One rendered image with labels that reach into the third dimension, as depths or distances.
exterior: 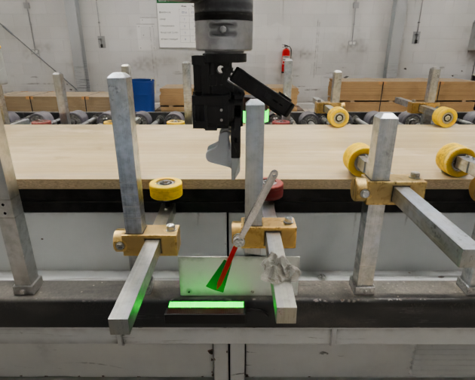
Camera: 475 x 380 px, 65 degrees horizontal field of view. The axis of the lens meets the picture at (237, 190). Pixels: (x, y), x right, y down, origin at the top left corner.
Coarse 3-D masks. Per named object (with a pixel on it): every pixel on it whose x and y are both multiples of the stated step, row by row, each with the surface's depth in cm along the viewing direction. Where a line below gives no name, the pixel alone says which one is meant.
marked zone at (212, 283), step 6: (222, 264) 79; (216, 270) 80; (228, 270) 80; (216, 276) 80; (210, 282) 81; (216, 282) 81; (222, 282) 81; (210, 288) 82; (216, 288) 82; (222, 288) 82
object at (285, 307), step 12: (264, 204) 90; (264, 216) 83; (276, 216) 83; (276, 240) 73; (276, 252) 69; (276, 288) 59; (288, 288) 59; (276, 300) 56; (288, 300) 56; (276, 312) 55; (288, 312) 55
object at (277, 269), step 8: (272, 256) 66; (280, 256) 64; (264, 264) 64; (272, 264) 65; (280, 264) 63; (288, 264) 63; (264, 272) 62; (272, 272) 60; (280, 272) 62; (288, 272) 61; (296, 272) 61; (272, 280) 60; (280, 280) 60; (296, 280) 60
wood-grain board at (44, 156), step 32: (32, 128) 153; (64, 128) 153; (96, 128) 153; (160, 128) 153; (192, 128) 153; (288, 128) 153; (320, 128) 153; (352, 128) 153; (416, 128) 153; (448, 128) 153; (32, 160) 111; (64, 160) 111; (96, 160) 111; (160, 160) 111; (192, 160) 111; (288, 160) 111; (320, 160) 111; (416, 160) 111
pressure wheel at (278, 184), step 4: (264, 180) 93; (276, 180) 92; (280, 180) 92; (276, 184) 90; (280, 184) 90; (272, 188) 88; (276, 188) 88; (280, 188) 89; (272, 192) 88; (276, 192) 88; (280, 192) 89; (268, 196) 88; (272, 196) 88; (276, 196) 89; (280, 196) 90; (268, 200) 88; (272, 200) 89
